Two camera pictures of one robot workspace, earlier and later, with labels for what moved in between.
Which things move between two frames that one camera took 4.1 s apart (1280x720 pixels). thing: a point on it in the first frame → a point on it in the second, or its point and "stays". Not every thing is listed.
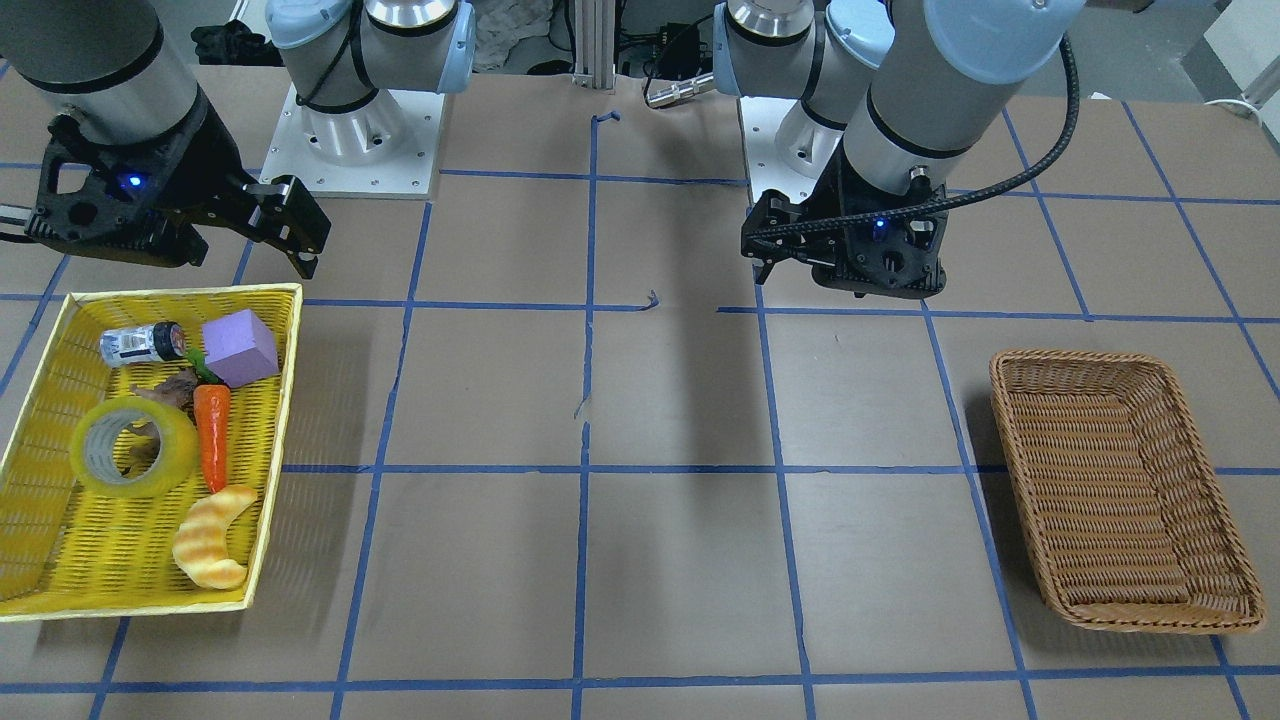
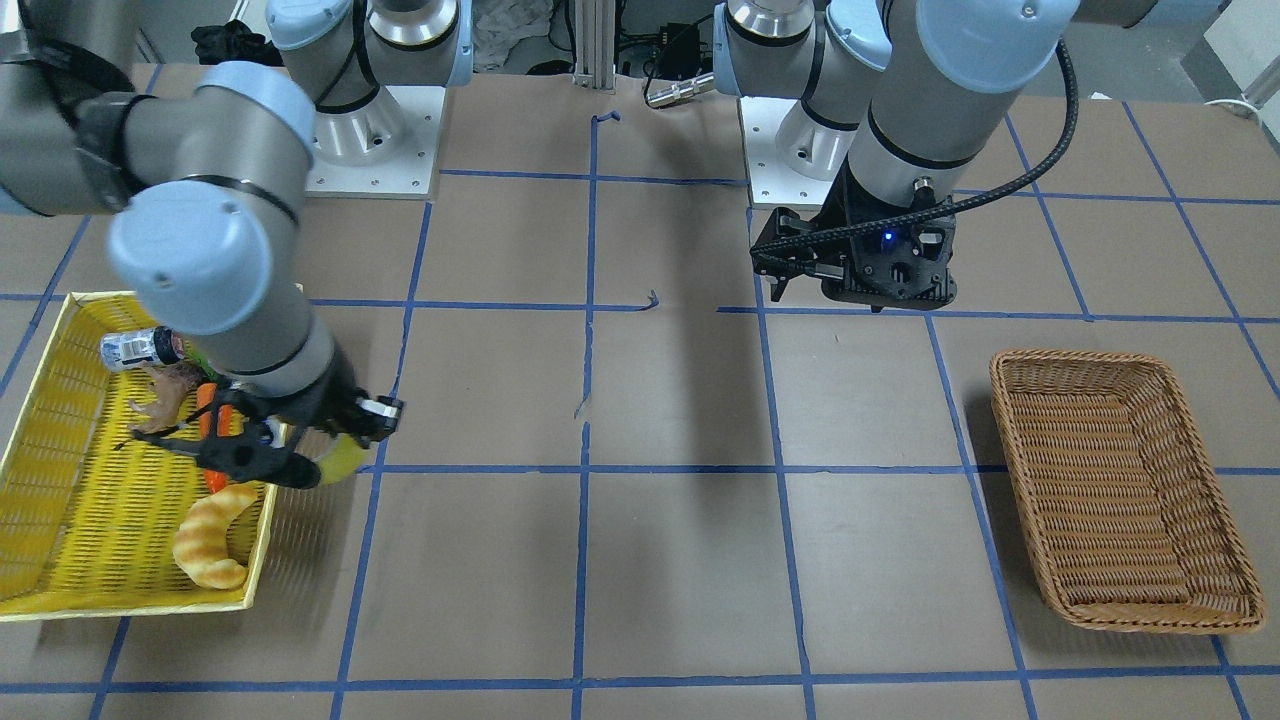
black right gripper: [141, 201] → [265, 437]
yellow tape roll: [93, 438] → [344, 461]
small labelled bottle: [163, 340] stays
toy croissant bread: [200, 547] stays
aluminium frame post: [594, 43] stays
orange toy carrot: [213, 406] stays
